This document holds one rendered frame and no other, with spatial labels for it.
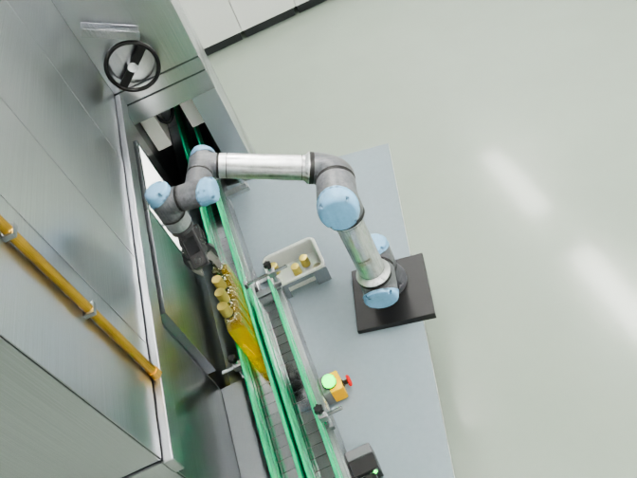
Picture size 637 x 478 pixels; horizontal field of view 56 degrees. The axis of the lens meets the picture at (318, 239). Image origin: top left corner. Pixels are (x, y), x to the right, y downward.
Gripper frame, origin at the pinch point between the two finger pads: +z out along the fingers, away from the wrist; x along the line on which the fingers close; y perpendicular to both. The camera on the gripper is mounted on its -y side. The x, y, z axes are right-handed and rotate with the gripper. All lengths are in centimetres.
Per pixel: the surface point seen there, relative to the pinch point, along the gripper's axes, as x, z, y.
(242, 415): 11.0, 32.6, -31.9
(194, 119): -9, 12, 106
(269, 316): -7.8, 32.7, -0.1
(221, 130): -18, 17, 95
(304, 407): -9, 33, -39
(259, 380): 2.5, 32.6, -22.7
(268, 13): -86, 107, 369
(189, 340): 12.9, 3.9, -19.0
